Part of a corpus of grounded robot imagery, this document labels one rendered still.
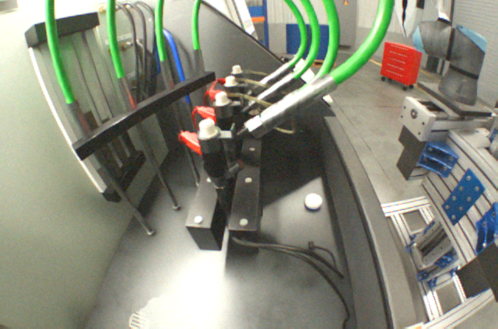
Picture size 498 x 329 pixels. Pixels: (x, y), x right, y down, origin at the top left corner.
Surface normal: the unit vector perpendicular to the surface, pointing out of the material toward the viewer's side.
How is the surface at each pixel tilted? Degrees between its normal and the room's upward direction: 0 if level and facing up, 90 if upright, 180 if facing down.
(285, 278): 0
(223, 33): 90
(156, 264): 0
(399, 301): 0
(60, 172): 90
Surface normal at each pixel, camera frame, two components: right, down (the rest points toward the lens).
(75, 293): 0.99, -0.02
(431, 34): -0.79, 0.35
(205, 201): -0.07, -0.81
